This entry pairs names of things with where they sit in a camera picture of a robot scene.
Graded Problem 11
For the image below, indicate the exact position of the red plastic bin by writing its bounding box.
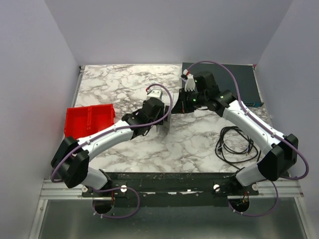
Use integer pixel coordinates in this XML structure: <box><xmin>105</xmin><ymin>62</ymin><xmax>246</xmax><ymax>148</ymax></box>
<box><xmin>64</xmin><ymin>104</ymin><xmax>115</xmax><ymax>139</ymax></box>

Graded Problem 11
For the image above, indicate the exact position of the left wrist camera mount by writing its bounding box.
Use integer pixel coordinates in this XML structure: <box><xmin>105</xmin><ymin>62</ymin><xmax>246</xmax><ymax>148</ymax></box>
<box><xmin>146</xmin><ymin>88</ymin><xmax>163</xmax><ymax>101</ymax></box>

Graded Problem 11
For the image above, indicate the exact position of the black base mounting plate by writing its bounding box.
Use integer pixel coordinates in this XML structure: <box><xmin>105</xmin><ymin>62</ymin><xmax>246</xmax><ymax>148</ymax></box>
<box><xmin>49</xmin><ymin>170</ymin><xmax>280</xmax><ymax>207</ymax></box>

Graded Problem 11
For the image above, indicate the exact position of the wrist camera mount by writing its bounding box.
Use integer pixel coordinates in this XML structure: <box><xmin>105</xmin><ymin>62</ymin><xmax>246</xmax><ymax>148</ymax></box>
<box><xmin>146</xmin><ymin>88</ymin><xmax>163</xmax><ymax>101</ymax></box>
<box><xmin>181</xmin><ymin>69</ymin><xmax>196</xmax><ymax>92</ymax></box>

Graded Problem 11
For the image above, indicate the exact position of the blue network switch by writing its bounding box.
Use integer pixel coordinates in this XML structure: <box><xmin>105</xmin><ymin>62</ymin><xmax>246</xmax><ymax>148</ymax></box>
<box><xmin>190</xmin><ymin>63</ymin><xmax>264</xmax><ymax>108</ymax></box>

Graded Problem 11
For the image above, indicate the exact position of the black coiled cable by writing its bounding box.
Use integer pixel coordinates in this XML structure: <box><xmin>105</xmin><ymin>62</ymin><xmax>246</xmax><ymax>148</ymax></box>
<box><xmin>215</xmin><ymin>125</ymin><xmax>262</xmax><ymax>172</ymax></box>

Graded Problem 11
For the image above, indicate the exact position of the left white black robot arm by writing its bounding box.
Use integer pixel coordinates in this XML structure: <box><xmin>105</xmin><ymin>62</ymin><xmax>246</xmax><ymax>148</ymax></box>
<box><xmin>51</xmin><ymin>97</ymin><xmax>173</xmax><ymax>190</ymax></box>

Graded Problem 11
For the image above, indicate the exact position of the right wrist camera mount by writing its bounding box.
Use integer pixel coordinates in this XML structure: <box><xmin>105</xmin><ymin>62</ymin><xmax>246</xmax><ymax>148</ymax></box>
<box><xmin>181</xmin><ymin>69</ymin><xmax>196</xmax><ymax>92</ymax></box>

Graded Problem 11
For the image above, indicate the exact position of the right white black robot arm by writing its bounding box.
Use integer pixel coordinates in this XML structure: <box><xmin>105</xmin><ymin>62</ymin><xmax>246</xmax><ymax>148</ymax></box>
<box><xmin>171</xmin><ymin>72</ymin><xmax>298</xmax><ymax>188</ymax></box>

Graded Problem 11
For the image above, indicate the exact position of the aluminium extrusion rail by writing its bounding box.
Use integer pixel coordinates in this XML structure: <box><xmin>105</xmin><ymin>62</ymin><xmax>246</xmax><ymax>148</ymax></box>
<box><xmin>39</xmin><ymin>179</ymin><xmax>85</xmax><ymax>200</ymax></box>

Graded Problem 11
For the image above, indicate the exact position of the white cable spool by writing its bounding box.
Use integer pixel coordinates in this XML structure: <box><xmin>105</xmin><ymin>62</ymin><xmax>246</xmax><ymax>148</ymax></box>
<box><xmin>156</xmin><ymin>93</ymin><xmax>178</xmax><ymax>135</ymax></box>

